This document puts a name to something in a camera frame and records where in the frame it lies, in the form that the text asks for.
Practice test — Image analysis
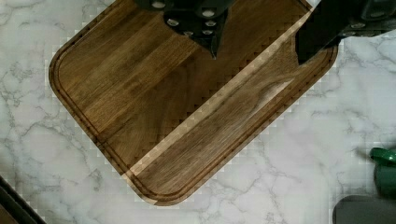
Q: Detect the grey metal cup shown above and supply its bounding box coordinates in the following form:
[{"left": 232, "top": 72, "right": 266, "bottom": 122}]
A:
[{"left": 332, "top": 195, "right": 396, "bottom": 224}]

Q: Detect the green container with lid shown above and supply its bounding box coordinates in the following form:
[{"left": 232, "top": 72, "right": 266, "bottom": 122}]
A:
[{"left": 369, "top": 147, "right": 396, "bottom": 200}]

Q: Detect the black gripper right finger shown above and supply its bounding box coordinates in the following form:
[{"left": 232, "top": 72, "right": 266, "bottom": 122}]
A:
[{"left": 295, "top": 0, "right": 396, "bottom": 64}]

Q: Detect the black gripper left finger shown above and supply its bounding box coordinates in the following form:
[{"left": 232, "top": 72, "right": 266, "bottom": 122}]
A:
[{"left": 134, "top": 0, "right": 234, "bottom": 59}]

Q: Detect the large walnut cutting board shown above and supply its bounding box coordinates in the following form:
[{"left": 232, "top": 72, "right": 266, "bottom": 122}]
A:
[{"left": 49, "top": 0, "right": 337, "bottom": 206}]

